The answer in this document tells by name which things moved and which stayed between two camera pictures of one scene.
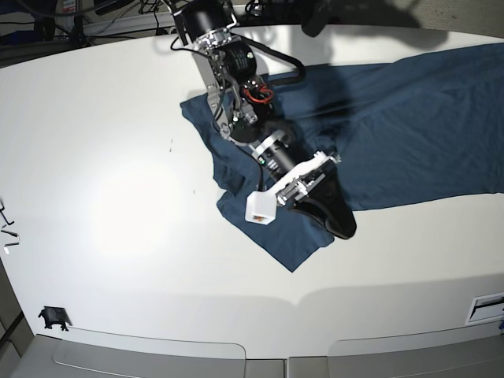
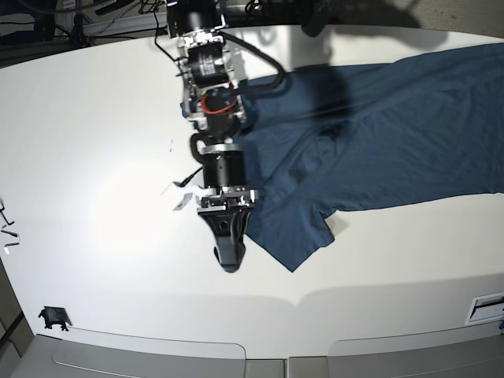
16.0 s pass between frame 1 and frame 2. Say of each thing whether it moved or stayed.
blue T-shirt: stayed
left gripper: moved
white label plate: stayed
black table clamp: stayed
